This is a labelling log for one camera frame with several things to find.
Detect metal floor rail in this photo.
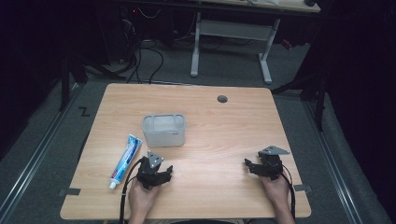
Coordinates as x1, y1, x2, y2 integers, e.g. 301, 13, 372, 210
302, 99, 364, 224
0, 82, 83, 220

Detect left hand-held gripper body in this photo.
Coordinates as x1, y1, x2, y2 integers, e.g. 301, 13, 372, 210
135, 150, 166, 190

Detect black metal stand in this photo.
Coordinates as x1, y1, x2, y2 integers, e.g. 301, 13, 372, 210
271, 69, 329, 133
58, 50, 127, 112

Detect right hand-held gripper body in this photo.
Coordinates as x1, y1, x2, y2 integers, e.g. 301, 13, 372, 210
257, 145, 290, 182

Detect grey tape strip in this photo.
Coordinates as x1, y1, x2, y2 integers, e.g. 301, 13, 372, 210
292, 184, 313, 193
58, 187, 81, 197

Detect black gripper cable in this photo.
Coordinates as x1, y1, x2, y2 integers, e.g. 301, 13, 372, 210
279, 163, 296, 220
119, 156, 148, 224

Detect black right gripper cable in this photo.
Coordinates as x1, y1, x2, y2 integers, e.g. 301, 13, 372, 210
279, 163, 296, 220

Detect blue white toothpaste tube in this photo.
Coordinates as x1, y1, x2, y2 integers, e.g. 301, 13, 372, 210
108, 133, 144, 190

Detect white desk frame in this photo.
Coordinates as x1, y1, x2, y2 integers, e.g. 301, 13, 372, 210
190, 0, 321, 85

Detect grey plastic storage box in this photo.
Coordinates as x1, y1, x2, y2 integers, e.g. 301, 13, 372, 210
141, 112, 187, 148

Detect person's left hand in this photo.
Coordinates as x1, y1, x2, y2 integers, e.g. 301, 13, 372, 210
127, 178, 162, 217

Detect person's right hand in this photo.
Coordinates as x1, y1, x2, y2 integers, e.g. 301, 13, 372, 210
259, 172, 292, 207

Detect black floor cables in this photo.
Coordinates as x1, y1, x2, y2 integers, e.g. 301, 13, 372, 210
122, 8, 165, 85

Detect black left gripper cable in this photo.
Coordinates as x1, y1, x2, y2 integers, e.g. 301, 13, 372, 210
119, 156, 148, 224

